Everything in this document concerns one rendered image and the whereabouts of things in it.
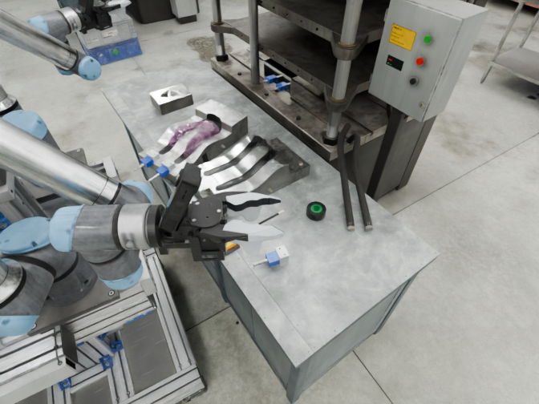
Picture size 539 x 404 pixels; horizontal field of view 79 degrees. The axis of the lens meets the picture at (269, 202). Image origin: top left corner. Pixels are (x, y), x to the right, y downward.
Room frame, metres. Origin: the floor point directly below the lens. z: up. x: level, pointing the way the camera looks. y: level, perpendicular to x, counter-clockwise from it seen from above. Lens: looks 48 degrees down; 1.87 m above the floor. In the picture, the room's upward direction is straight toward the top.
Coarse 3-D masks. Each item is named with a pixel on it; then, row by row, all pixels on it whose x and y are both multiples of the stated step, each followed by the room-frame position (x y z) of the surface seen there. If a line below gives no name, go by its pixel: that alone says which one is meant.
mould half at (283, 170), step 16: (240, 144) 1.21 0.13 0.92; (272, 144) 1.28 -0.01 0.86; (224, 160) 1.14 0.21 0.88; (256, 160) 1.09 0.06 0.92; (272, 160) 1.08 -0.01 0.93; (288, 160) 1.16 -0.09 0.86; (304, 160) 1.16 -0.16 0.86; (208, 176) 1.02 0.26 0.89; (224, 176) 1.03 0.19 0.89; (256, 176) 1.02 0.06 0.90; (272, 176) 1.01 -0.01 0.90; (288, 176) 1.06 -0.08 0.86; (304, 176) 1.11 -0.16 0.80; (256, 192) 0.96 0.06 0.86; (272, 192) 1.01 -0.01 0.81
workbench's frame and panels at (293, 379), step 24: (144, 168) 1.85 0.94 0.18; (168, 192) 1.38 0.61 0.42; (216, 264) 0.87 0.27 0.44; (240, 312) 0.73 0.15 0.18; (384, 312) 0.65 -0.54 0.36; (264, 336) 0.54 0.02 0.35; (336, 336) 0.39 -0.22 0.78; (360, 336) 0.58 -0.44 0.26; (288, 360) 0.41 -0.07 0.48; (312, 360) 0.38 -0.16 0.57; (336, 360) 0.50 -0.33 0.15; (288, 384) 0.37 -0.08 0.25
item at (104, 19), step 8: (96, 0) 1.35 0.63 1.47; (72, 8) 1.25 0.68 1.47; (96, 8) 1.29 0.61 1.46; (80, 16) 1.24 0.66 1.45; (88, 16) 1.28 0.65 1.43; (96, 16) 1.29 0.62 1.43; (104, 16) 1.32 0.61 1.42; (88, 24) 1.28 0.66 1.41; (96, 24) 1.30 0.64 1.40; (104, 24) 1.32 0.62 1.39
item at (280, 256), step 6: (282, 246) 0.69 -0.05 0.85; (270, 252) 0.67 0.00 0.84; (276, 252) 0.67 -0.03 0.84; (282, 252) 0.66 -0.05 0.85; (270, 258) 0.65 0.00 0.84; (276, 258) 0.65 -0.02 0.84; (282, 258) 0.64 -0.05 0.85; (288, 258) 0.65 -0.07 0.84; (258, 264) 0.63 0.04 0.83; (270, 264) 0.63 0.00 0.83; (276, 264) 0.64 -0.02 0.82; (282, 264) 0.64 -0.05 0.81
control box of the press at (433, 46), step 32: (416, 0) 1.33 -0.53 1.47; (448, 0) 1.33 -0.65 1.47; (384, 32) 1.38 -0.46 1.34; (416, 32) 1.27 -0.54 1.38; (448, 32) 1.17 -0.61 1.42; (384, 64) 1.35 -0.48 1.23; (416, 64) 1.24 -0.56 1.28; (448, 64) 1.17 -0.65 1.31; (384, 96) 1.32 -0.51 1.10; (416, 96) 1.20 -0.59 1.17; (448, 96) 1.23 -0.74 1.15; (384, 160) 1.29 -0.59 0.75
